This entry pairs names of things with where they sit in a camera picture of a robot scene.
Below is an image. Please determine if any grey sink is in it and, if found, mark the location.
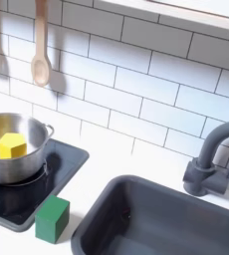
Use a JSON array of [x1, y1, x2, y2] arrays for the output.
[[70, 174, 229, 255]]

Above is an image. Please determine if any green block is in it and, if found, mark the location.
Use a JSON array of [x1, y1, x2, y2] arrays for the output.
[[34, 194, 71, 245]]

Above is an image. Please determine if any wooden shelf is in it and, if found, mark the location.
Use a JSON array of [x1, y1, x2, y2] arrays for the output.
[[96, 0, 229, 33]]

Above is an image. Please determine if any yellow block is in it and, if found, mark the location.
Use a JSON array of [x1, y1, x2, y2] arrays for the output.
[[0, 132, 28, 160]]

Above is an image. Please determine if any wooden spoon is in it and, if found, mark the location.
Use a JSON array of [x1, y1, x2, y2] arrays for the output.
[[31, 0, 53, 88]]

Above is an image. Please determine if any grey tap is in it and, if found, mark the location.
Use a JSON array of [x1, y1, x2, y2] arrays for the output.
[[181, 120, 229, 197]]

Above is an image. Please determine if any black stove cooktop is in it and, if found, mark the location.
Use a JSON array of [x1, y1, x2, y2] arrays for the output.
[[0, 138, 91, 233]]

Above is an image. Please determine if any steel pot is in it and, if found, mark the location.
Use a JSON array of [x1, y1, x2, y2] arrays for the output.
[[0, 113, 56, 185]]

